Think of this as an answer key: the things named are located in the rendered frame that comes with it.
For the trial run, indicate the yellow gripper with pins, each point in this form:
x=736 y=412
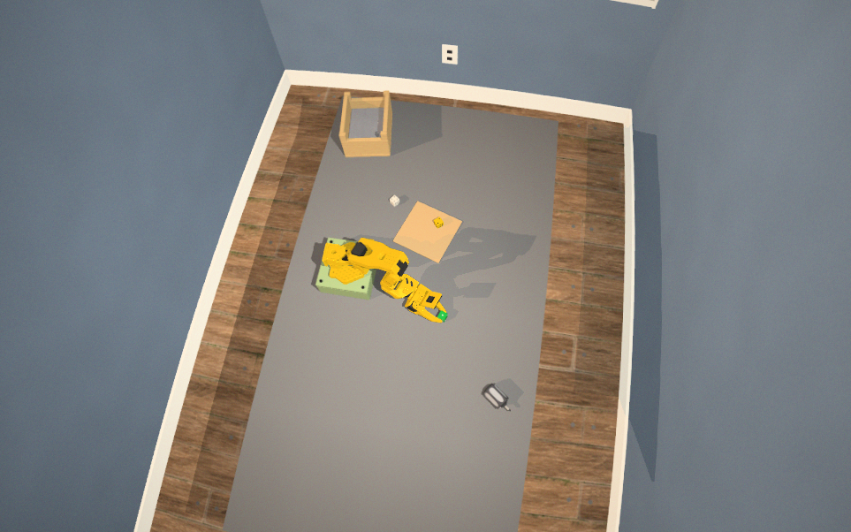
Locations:
x=424 y=297

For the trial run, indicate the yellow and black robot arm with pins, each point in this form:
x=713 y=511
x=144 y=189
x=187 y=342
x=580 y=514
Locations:
x=395 y=262

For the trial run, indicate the tan mat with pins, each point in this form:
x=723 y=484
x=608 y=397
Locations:
x=420 y=235

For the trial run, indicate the light wooden crate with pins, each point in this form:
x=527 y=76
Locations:
x=367 y=122

